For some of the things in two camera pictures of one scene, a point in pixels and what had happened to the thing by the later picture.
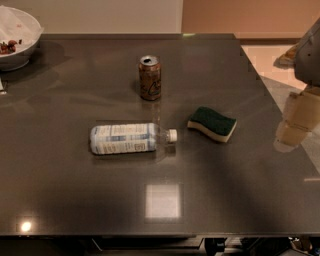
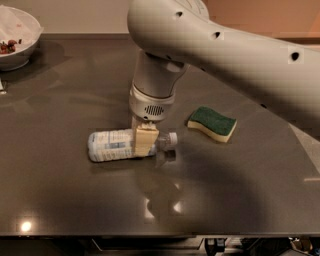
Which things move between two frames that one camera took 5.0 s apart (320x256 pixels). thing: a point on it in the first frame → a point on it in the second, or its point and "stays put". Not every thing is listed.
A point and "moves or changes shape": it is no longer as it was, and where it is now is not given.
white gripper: (308, 58) → (150, 106)
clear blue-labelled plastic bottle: (129, 138) moves or changes shape
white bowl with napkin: (20, 34) stays put
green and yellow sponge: (211, 123) stays put
